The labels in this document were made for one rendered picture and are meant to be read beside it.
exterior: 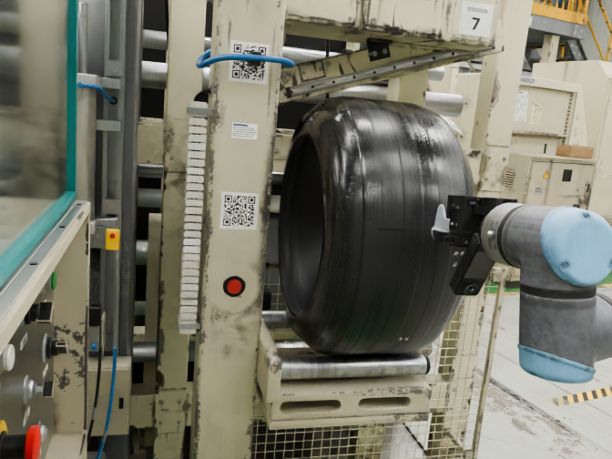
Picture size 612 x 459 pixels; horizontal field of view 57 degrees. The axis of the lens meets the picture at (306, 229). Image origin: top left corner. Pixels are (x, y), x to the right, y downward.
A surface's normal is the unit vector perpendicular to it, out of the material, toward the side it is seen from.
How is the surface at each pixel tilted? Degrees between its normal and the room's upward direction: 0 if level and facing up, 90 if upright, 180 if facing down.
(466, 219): 83
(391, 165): 55
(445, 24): 90
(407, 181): 61
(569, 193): 90
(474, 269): 116
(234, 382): 90
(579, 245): 78
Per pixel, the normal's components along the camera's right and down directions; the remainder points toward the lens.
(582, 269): 0.25, 0.00
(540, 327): -0.74, 0.08
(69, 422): 0.25, 0.22
